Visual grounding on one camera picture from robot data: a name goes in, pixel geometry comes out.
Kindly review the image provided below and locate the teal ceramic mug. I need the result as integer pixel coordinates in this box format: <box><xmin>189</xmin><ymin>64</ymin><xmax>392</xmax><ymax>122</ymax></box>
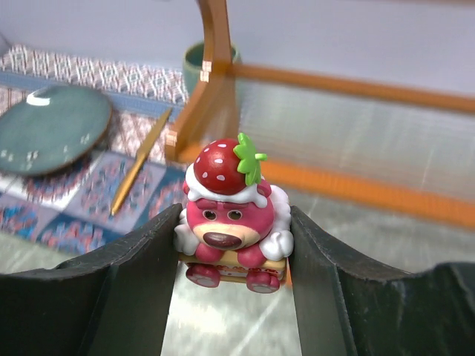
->
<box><xmin>182</xmin><ymin>42</ymin><xmax>243</xmax><ymax>106</ymax></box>

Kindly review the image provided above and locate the orange wooden two-tier shelf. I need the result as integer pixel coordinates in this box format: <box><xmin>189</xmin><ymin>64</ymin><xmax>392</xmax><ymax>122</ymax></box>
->
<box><xmin>164</xmin><ymin>1</ymin><xmax>474</xmax><ymax>229</ymax></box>

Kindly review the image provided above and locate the gold knife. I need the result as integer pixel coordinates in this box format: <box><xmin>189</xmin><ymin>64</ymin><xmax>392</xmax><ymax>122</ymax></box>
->
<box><xmin>110</xmin><ymin>108</ymin><xmax>172</xmax><ymax>216</ymax></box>

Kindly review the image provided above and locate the patterned blue placemat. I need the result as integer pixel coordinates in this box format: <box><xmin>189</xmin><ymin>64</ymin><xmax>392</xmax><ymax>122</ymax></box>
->
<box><xmin>1</xmin><ymin>45</ymin><xmax>187</xmax><ymax>254</ymax></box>

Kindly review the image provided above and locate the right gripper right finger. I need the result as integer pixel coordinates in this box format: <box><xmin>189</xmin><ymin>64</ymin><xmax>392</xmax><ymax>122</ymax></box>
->
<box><xmin>289</xmin><ymin>207</ymin><xmax>474</xmax><ymax>355</ymax></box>

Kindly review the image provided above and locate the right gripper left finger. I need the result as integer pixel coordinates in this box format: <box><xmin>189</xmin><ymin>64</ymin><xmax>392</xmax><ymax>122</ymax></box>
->
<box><xmin>1</xmin><ymin>204</ymin><xmax>182</xmax><ymax>355</ymax></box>

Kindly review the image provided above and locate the teal ceramic plate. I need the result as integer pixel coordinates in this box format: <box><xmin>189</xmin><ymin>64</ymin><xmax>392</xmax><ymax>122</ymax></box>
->
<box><xmin>1</xmin><ymin>85</ymin><xmax>112</xmax><ymax>176</ymax></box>

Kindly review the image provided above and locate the pink bear strawberry cake toy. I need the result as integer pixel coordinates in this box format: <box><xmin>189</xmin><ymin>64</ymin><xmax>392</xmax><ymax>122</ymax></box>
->
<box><xmin>174</xmin><ymin>133</ymin><xmax>294</xmax><ymax>294</ymax></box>

